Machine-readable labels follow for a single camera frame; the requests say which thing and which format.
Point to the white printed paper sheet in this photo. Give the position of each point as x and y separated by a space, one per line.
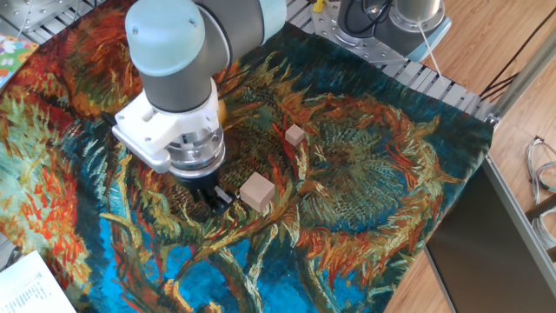
26 287

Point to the dark flat panel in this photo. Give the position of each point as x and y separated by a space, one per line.
478 261

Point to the large wooden cube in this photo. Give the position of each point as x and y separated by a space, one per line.
257 191

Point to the small wooden cube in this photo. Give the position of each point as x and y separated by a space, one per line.
294 135

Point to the golden piggy bank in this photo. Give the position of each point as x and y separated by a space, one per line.
222 111

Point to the colourful floral paper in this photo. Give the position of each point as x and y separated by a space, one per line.
13 56

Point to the sunflower painting cloth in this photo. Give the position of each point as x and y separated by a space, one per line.
347 195

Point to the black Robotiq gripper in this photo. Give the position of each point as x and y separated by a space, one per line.
204 182

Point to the yellow plastic clip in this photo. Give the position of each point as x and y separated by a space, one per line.
318 6

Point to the white zip tie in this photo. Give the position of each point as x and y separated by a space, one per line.
431 52

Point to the perforated aluminium plate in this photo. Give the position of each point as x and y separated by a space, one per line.
39 13

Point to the aluminium frame rail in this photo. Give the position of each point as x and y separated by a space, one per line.
517 208

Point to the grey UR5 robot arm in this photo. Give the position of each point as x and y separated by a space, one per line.
174 65

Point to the aluminium frame post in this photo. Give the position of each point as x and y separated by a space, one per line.
521 78

